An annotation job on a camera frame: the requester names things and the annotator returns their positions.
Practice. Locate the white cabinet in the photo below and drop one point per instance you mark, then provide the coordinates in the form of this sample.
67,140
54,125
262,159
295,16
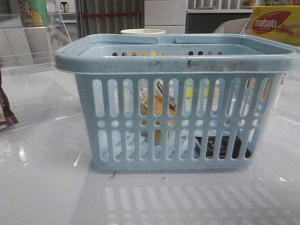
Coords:
167,15

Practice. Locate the red snack packet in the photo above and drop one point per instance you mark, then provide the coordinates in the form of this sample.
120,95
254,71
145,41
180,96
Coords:
7,117

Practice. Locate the green cartoon label bottle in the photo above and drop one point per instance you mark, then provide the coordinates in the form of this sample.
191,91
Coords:
33,13

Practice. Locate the grey armchair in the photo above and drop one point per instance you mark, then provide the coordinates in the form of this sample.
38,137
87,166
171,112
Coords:
236,26

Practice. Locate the packaged bread slice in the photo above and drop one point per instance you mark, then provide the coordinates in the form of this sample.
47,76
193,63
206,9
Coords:
154,110

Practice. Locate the light blue plastic basket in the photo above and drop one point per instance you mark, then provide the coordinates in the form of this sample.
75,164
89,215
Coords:
224,85

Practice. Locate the black tissue pack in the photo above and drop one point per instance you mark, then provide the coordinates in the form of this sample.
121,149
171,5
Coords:
223,147

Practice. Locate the yellow nabati wafer box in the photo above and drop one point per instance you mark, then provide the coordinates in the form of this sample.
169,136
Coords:
274,24

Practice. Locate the plate of fruit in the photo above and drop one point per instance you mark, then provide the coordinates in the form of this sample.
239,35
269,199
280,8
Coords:
249,3

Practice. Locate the clear acrylic display shelf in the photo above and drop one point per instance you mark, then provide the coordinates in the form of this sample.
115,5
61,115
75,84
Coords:
36,90

